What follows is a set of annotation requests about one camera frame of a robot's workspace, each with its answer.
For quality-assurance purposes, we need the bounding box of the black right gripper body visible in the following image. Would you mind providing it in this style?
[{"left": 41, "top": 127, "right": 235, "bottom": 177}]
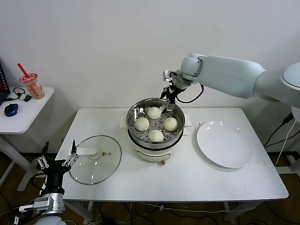
[{"left": 166, "top": 86, "right": 187, "bottom": 104}]

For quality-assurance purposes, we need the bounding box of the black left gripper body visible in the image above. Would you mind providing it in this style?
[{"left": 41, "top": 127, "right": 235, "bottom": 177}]
[{"left": 37, "top": 159, "right": 71, "bottom": 195}]

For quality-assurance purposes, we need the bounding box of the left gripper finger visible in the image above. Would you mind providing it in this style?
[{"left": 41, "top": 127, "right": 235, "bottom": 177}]
[
  {"left": 62, "top": 139, "right": 79, "bottom": 167},
  {"left": 36, "top": 141, "right": 50, "bottom": 170}
]

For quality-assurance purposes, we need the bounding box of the white steamed baozi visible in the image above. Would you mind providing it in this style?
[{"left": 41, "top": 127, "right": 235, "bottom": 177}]
[
  {"left": 148, "top": 129, "right": 164, "bottom": 143},
  {"left": 135, "top": 117, "right": 150, "bottom": 131},
  {"left": 163, "top": 117, "right": 178, "bottom": 131},
  {"left": 147, "top": 106, "right": 162, "bottom": 120}
]

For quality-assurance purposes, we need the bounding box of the glass lid white handle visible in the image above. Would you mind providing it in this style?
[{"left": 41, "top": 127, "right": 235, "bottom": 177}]
[{"left": 67, "top": 135, "right": 122, "bottom": 186}]

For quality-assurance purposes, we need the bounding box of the stainless steel steamer basket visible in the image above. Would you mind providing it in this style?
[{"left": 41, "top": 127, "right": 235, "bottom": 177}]
[{"left": 127, "top": 97, "right": 185, "bottom": 150}]

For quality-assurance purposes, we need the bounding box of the white side table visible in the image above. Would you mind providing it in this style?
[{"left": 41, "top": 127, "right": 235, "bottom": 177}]
[{"left": 0, "top": 87, "right": 55, "bottom": 192}]

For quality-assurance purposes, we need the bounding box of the white electric cooker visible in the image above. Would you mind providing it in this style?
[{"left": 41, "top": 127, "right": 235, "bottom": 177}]
[{"left": 120, "top": 112, "right": 193, "bottom": 167}]

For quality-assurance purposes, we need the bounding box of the blue computer mouse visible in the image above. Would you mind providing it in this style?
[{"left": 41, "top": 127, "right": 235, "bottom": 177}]
[{"left": 4, "top": 103, "right": 19, "bottom": 117}]

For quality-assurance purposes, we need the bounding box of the white round plate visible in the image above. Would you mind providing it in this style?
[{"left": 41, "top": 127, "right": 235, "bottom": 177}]
[{"left": 192, "top": 120, "right": 254, "bottom": 169}]

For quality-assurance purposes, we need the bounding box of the milk tea plastic cup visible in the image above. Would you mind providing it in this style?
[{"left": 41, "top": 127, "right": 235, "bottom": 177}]
[{"left": 19, "top": 73, "right": 45, "bottom": 100}]

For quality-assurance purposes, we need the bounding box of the dark laptop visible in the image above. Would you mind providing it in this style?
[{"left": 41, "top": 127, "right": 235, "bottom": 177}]
[{"left": 0, "top": 56, "right": 11, "bottom": 105}]

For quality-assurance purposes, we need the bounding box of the red drinking straw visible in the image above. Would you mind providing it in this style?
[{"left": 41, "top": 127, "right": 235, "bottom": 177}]
[{"left": 17, "top": 63, "right": 30, "bottom": 79}]

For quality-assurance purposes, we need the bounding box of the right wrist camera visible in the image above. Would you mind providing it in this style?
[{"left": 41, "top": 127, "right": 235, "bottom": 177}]
[{"left": 163, "top": 69, "right": 175, "bottom": 82}]

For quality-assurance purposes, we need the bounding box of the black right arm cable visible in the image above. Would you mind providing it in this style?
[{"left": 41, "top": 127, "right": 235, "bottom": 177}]
[{"left": 174, "top": 83, "right": 204, "bottom": 104}]

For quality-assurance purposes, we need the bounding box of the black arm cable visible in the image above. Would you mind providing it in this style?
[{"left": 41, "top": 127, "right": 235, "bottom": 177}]
[
  {"left": 174, "top": 83, "right": 204, "bottom": 104},
  {"left": 30, "top": 172, "right": 47, "bottom": 191}
]

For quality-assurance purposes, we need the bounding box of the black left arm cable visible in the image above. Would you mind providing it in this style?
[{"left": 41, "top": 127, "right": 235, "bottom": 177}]
[{"left": 30, "top": 172, "right": 47, "bottom": 191}]

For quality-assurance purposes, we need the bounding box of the black floor cable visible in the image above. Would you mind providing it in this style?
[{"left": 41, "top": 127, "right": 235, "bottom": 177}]
[{"left": 97, "top": 202, "right": 132, "bottom": 225}]

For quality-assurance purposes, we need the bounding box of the white floor cable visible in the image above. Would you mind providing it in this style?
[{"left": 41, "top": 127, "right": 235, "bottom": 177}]
[{"left": 131, "top": 202, "right": 197, "bottom": 211}]

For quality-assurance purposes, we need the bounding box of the white hanging cable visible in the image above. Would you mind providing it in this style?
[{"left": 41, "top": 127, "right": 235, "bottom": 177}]
[{"left": 274, "top": 120, "right": 298, "bottom": 167}]

